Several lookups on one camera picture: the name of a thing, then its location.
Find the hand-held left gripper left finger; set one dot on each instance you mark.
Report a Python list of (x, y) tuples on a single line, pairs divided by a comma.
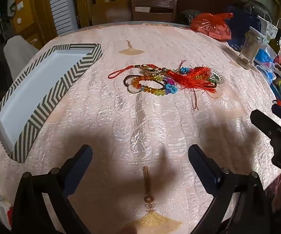
[(80, 173)]

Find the striped white box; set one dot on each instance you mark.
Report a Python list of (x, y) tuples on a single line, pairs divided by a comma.
[(40, 82)]

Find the glass jar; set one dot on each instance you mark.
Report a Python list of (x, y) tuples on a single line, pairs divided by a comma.
[(250, 48)]

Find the red plastic bag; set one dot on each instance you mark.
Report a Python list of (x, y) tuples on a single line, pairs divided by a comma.
[(211, 25)]

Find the white louvered panel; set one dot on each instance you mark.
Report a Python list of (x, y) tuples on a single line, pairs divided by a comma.
[(62, 7)]

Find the black bag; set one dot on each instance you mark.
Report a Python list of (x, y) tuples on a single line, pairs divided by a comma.
[(187, 17)]

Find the white covered chair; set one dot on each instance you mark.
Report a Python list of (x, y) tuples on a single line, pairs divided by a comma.
[(18, 53)]

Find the yellow wooden cabinet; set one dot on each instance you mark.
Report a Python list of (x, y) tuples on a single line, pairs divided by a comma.
[(33, 17)]

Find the white wall switch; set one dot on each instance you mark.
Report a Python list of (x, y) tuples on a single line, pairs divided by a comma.
[(20, 4)]

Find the green glass bottle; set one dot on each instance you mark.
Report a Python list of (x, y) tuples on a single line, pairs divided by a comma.
[(275, 42)]

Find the blue plastic packet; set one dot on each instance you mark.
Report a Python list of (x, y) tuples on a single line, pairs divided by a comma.
[(264, 58)]

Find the red tassel charm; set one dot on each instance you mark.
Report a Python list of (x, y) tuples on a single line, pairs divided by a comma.
[(191, 78)]

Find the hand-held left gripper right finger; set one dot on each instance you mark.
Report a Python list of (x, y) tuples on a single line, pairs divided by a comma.
[(211, 175)]

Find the wooden chair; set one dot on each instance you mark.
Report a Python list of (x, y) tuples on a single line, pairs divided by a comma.
[(152, 4)]

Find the dark blue bag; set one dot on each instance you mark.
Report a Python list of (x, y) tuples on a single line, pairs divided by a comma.
[(240, 19)]

